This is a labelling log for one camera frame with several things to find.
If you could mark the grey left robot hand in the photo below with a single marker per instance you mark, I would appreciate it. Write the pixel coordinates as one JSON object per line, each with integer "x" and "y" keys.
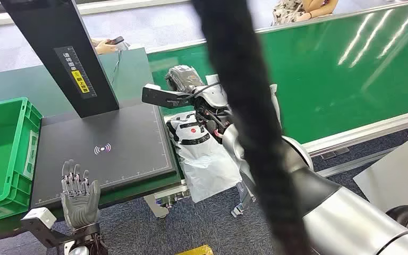
{"x": 81, "y": 206}

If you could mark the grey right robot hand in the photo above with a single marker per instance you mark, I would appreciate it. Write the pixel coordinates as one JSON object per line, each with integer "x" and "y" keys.
{"x": 211, "y": 96}

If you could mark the white plastic mailer package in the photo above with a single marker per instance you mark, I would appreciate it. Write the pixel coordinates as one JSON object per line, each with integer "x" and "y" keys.
{"x": 204, "y": 162}

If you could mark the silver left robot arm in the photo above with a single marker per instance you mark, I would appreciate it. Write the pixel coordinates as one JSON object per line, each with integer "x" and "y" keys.
{"x": 84, "y": 243}

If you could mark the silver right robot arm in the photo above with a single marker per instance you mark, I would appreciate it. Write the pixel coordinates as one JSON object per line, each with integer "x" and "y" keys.
{"x": 348, "y": 218}

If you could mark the black inbound scanner machine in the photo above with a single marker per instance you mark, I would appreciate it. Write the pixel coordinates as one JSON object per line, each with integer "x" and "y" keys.
{"x": 119, "y": 133}

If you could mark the green conveyor belt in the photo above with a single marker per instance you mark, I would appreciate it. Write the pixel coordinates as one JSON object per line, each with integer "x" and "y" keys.
{"x": 330, "y": 77}

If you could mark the green plastic crate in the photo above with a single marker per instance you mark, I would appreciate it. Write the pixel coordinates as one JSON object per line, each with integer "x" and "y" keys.
{"x": 0, "y": 151}

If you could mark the dark smartphone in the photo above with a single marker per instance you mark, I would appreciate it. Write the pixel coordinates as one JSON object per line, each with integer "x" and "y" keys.
{"x": 115, "y": 40}

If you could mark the person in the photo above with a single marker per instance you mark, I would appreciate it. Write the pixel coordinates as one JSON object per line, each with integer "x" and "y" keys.
{"x": 295, "y": 10}

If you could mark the person's hand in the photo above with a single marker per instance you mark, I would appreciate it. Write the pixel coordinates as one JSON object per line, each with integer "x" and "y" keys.
{"x": 102, "y": 47}

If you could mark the yellow floor marking tape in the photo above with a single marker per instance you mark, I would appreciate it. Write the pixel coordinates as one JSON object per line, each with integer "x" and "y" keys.
{"x": 197, "y": 251}

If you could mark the pale grey panel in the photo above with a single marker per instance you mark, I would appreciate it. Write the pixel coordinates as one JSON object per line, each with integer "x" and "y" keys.
{"x": 397, "y": 176}

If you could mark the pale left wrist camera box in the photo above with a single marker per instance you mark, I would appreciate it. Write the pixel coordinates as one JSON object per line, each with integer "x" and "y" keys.
{"x": 39, "y": 217}

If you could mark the metal frame bracket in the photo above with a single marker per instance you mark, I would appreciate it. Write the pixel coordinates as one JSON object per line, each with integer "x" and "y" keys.
{"x": 167, "y": 200}
{"x": 244, "y": 200}

